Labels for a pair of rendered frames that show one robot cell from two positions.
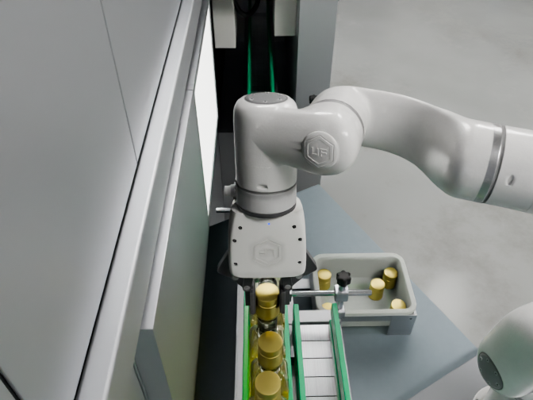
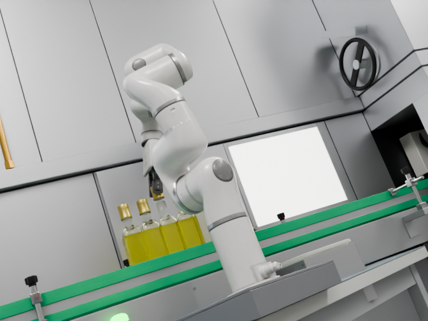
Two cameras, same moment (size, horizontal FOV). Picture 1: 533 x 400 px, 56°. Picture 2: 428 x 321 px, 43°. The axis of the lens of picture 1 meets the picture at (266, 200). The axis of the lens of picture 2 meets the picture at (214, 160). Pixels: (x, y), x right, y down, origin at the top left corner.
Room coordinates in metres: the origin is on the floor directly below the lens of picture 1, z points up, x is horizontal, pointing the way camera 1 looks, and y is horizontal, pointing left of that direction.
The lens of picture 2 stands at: (-0.06, -1.57, 0.80)
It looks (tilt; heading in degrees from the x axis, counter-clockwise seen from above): 14 degrees up; 66
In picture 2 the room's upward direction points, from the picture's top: 20 degrees counter-clockwise
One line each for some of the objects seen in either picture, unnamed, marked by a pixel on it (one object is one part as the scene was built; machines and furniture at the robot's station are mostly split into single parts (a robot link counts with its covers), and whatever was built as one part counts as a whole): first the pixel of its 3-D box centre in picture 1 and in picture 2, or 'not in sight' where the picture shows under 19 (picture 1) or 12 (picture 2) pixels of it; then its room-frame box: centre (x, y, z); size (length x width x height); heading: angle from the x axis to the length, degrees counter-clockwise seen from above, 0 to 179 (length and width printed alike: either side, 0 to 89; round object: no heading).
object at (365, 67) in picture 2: not in sight; (360, 64); (1.41, 0.04, 1.49); 0.21 x 0.05 x 0.21; 91
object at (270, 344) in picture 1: (270, 349); (143, 207); (0.37, -0.01, 1.14); 0.04 x 0.04 x 0.04
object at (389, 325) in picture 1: (347, 295); (309, 273); (0.71, -0.19, 0.79); 0.27 x 0.17 x 0.08; 91
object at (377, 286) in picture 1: (376, 289); not in sight; (0.73, -0.26, 0.79); 0.04 x 0.04 x 0.04
